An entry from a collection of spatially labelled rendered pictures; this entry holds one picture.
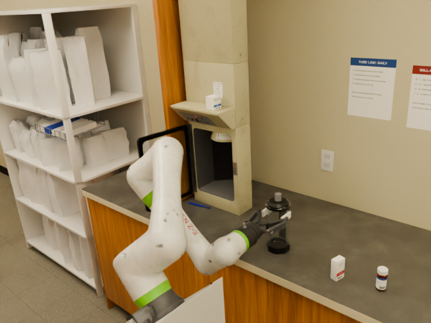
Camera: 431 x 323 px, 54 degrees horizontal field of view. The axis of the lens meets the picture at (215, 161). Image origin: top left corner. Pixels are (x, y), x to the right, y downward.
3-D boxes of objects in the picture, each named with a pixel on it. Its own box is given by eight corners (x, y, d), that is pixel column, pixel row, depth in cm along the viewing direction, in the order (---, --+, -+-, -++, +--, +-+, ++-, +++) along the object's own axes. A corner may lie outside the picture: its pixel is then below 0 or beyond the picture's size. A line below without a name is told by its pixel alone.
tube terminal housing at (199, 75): (223, 184, 255) (215, 53, 227) (267, 198, 235) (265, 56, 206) (194, 199, 238) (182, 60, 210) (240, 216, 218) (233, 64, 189)
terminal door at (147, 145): (193, 193, 234) (187, 124, 219) (147, 213, 216) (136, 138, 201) (192, 193, 235) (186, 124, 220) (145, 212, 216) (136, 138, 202)
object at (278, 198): (275, 200, 187) (275, 187, 185) (293, 206, 181) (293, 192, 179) (262, 208, 181) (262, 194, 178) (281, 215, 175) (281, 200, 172)
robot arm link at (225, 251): (232, 267, 150) (215, 240, 151) (214, 276, 159) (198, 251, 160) (256, 248, 159) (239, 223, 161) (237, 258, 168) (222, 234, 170)
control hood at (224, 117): (187, 118, 221) (186, 100, 217) (236, 128, 200) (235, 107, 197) (171, 124, 213) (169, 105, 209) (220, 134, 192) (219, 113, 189)
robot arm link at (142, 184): (133, 158, 162) (151, 150, 172) (115, 177, 168) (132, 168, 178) (162, 196, 161) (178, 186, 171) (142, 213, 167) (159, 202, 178)
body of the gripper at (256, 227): (257, 229, 164) (270, 219, 170) (240, 222, 169) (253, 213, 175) (257, 245, 167) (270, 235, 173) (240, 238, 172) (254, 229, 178)
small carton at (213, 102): (213, 106, 201) (213, 94, 199) (221, 107, 198) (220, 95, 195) (206, 109, 198) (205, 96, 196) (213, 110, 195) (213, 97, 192)
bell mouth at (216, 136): (225, 129, 231) (224, 120, 229) (251, 134, 220) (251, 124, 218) (203, 138, 219) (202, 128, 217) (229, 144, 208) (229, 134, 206)
